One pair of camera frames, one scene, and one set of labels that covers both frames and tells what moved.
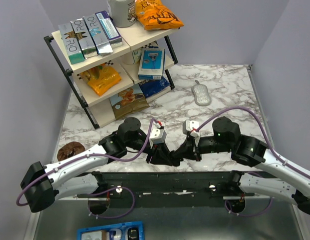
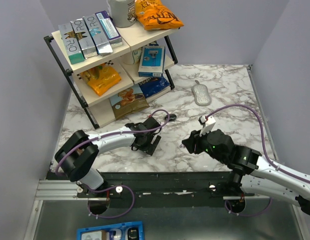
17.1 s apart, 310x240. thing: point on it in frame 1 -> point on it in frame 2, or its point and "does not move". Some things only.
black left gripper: (162, 156) -> (149, 149)
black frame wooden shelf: (115, 85) does not move
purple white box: (114, 38) does not move
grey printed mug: (122, 12) does not move
